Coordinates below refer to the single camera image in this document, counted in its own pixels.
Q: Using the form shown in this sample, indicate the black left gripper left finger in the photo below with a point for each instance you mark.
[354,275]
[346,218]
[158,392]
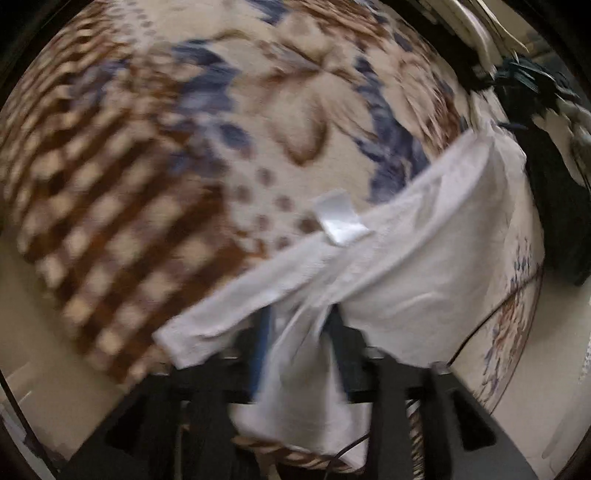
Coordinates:
[177,425]

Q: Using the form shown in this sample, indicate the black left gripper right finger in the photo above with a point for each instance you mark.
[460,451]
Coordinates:
[424,422]

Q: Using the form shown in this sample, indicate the white small garment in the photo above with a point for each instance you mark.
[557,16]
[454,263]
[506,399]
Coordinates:
[431,266]

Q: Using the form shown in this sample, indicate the floral fleece bed blanket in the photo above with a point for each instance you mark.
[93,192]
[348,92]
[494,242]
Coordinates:
[155,151]

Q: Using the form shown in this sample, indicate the dark teal blanket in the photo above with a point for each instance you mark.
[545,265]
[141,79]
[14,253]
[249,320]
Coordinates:
[520,76]

